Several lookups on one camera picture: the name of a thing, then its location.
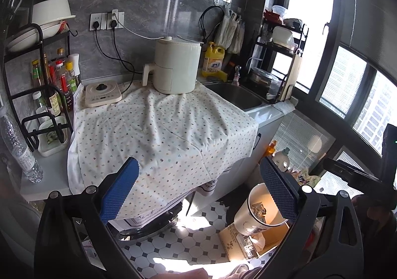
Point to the floral white tablecloth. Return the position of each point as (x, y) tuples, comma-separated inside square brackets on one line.
[(161, 139)]

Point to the black spice rack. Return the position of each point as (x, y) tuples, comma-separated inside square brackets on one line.
[(21, 80)]

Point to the window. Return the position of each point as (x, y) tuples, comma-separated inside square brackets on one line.
[(347, 80)]

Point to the white sink cabinet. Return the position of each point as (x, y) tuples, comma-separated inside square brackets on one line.
[(266, 130)]

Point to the brown paper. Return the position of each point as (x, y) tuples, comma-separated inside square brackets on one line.
[(259, 209)]

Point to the grey wall sockets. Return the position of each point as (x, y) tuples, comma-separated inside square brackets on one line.
[(107, 20)]

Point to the metal pot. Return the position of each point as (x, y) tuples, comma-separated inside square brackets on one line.
[(263, 80)]

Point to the person's shoe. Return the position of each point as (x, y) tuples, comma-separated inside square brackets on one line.
[(240, 271)]

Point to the cover cloth with patterned hem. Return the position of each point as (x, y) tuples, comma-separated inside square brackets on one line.
[(207, 189)]

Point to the group of condiment bottles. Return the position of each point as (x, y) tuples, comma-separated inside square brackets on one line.
[(59, 80)]

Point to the white laundry detergent bottle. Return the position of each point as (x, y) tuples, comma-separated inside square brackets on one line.
[(283, 161)]

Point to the dishes on rack shelf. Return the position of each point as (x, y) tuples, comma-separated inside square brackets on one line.
[(282, 15)]

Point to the detergent refill pouch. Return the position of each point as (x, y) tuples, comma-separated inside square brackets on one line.
[(305, 177)]

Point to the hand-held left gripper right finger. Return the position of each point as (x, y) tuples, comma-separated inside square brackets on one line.
[(279, 189)]

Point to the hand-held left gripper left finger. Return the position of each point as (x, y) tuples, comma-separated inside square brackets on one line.
[(119, 192)]

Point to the cardboard box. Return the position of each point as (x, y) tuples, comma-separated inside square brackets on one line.
[(231, 245)]

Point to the white plastic tray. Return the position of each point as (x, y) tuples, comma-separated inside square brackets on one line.
[(54, 139)]

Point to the orange bottle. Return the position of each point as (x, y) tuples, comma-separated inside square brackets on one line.
[(271, 150)]

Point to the pale cutting board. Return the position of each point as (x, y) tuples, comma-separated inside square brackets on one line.
[(291, 77)]

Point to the stacked white bowls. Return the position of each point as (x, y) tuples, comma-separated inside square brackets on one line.
[(46, 18)]

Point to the hanging plastic bags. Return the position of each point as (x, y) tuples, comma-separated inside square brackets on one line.
[(229, 30)]

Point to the front loading washing machine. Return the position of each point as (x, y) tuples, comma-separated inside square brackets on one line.
[(145, 229)]

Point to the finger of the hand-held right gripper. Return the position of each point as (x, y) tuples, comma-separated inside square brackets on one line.
[(336, 169)]

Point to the white paper bin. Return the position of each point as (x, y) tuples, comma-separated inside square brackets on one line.
[(248, 224)]

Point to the clear water bottle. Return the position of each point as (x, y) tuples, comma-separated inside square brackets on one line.
[(21, 151)]

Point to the steel sink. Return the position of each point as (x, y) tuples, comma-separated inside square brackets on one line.
[(235, 96)]

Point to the person's leg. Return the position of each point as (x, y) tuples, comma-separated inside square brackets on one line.
[(186, 274)]

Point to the white air fryer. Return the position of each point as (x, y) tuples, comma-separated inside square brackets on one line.
[(175, 65)]

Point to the black dish rack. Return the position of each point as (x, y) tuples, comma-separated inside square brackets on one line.
[(266, 58)]

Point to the white bowl with lid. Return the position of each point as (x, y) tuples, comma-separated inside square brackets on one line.
[(283, 37)]

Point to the faucet with pink ornament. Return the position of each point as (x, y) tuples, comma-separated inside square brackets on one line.
[(237, 75)]

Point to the yellow dish detergent bottle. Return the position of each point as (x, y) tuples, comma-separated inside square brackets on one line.
[(213, 61)]

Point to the grey roller blind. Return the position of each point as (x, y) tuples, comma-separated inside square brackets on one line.
[(372, 3)]

